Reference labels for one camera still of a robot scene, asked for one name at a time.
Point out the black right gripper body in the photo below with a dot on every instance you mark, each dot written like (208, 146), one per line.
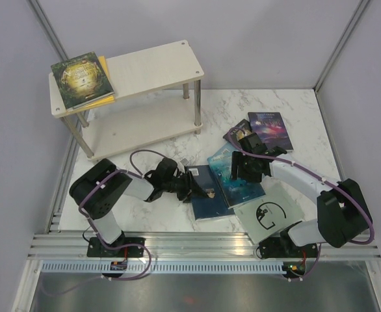
(248, 173)

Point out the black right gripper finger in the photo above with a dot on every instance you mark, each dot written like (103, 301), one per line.
(233, 175)
(239, 165)

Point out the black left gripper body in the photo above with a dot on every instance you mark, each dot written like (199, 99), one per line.
(179, 185)

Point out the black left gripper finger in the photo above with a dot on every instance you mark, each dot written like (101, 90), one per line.
(196, 191)
(186, 196)

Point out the navy blue hardcover book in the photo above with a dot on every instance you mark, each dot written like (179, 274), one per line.
(213, 206)

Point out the teal ocean cover book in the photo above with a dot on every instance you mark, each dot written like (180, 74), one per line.
(235, 192)

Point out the green Alice Wonderland book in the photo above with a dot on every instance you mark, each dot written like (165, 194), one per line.
(83, 79)

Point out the yellow Little Prince book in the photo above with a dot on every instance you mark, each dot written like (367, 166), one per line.
(104, 87)

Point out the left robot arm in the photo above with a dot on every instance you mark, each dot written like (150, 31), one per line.
(98, 190)

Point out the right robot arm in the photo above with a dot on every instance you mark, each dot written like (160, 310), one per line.
(342, 212)

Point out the black gold emblem book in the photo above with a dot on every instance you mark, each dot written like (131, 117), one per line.
(243, 128)

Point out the purple galaxy cover book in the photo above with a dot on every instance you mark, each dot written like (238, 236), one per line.
(270, 128)

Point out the white book black circle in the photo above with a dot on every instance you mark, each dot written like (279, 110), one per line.
(269, 214)

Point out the white two-tier shelf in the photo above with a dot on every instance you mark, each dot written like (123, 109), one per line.
(157, 97)

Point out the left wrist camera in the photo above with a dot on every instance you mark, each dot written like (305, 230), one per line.
(185, 162)

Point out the white slotted cable duct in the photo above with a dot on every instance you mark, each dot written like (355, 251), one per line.
(164, 267)

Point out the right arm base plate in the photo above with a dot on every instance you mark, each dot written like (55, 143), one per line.
(279, 248)

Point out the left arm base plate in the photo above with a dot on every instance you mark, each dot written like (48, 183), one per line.
(125, 248)

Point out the aluminium frame rail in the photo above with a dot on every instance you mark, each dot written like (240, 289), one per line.
(187, 246)

